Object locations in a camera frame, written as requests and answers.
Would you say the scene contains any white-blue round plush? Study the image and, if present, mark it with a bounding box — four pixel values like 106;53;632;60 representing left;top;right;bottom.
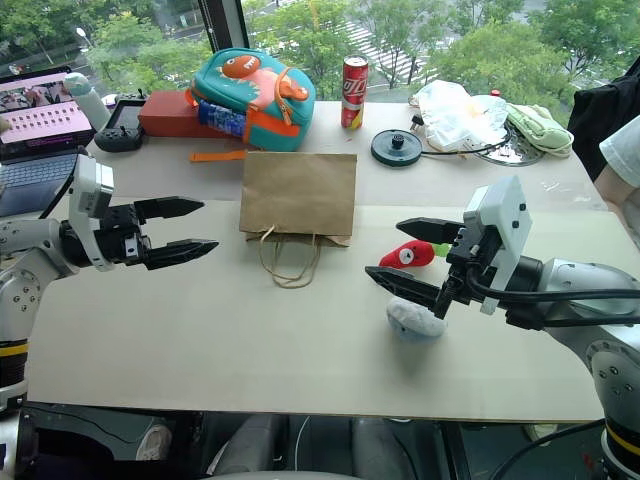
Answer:
385;296;448;343

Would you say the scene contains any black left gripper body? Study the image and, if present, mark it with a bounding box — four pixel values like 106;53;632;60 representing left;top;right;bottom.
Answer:
99;203;152;266

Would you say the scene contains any white bottle with teal cap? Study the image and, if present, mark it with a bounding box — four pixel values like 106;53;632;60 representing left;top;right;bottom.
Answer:
63;71;113;136

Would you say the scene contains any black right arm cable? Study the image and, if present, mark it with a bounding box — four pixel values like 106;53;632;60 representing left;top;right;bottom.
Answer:
466;263;640;331

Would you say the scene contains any round silver metal tray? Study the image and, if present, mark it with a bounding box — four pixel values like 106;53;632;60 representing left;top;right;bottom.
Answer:
473;118;545;166

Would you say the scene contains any pale green cloth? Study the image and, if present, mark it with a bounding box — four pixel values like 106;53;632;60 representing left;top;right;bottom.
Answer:
504;102;576;160

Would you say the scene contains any person in white shirt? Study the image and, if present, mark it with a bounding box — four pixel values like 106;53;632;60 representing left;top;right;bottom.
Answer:
594;114;640;226

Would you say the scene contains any white plastic bag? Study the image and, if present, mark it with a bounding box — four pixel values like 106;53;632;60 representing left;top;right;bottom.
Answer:
411;79;510;152

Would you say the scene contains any open laptop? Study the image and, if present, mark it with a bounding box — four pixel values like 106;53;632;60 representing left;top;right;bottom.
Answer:
0;65;97;219

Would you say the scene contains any teal dinosaur backpack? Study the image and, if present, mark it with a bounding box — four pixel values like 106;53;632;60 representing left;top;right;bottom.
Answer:
184;48;318;164

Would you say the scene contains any black remote controller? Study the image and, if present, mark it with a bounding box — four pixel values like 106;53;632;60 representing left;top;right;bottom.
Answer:
93;91;148;153

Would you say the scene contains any red soda can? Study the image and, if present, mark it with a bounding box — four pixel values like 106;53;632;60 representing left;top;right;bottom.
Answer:
340;54;371;131

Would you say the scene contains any black window frame post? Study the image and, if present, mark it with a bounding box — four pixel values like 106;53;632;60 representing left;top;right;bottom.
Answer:
196;0;252;55

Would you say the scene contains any thin black floor cable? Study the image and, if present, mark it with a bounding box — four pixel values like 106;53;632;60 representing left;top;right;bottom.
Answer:
501;418;607;480

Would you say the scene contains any black round kettle base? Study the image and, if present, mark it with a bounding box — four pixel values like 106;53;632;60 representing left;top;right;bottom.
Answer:
370;127;424;169

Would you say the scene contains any red cardboard box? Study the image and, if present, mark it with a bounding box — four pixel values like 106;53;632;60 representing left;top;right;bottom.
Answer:
137;90;222;140

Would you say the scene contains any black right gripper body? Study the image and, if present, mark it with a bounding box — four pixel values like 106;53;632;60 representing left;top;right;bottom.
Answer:
433;224;502;320

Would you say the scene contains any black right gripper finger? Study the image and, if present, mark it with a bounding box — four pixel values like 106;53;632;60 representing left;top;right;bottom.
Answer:
395;216;464;245
364;265;449;308

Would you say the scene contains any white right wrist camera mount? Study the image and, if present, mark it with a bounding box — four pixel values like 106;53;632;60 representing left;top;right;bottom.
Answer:
462;174;534;316

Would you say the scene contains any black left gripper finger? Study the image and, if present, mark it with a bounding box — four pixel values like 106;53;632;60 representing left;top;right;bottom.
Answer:
142;239;220;272
132;197;206;225

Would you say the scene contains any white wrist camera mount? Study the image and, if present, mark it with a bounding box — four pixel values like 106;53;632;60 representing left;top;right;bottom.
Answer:
462;174;534;316
68;153;116;273

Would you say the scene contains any white shoe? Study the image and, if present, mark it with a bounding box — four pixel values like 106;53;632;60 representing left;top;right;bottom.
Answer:
135;423;174;462

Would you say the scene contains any brown paper bag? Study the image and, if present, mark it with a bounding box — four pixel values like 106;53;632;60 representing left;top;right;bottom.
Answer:
238;151;359;290

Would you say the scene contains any red chili plush toy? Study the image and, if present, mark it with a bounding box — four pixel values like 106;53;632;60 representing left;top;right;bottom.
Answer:
378;239;452;269

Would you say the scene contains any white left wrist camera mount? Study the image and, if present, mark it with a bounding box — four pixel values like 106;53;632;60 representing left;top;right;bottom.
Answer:
68;153;116;273

